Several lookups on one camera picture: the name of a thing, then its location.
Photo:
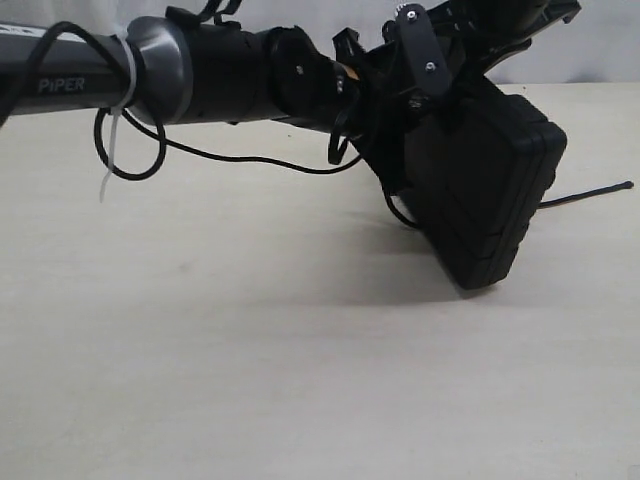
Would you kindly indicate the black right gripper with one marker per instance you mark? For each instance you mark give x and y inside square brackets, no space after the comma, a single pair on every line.
[485,33]

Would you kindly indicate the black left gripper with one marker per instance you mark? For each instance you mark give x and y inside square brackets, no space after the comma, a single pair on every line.
[409,71]

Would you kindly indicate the black plastic carrying case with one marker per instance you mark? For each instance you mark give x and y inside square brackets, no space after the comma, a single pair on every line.
[473,174]

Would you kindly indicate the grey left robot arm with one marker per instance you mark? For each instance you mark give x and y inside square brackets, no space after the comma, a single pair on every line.
[195,67]

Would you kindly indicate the white zip tie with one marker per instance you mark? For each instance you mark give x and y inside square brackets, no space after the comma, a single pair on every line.
[118,110]

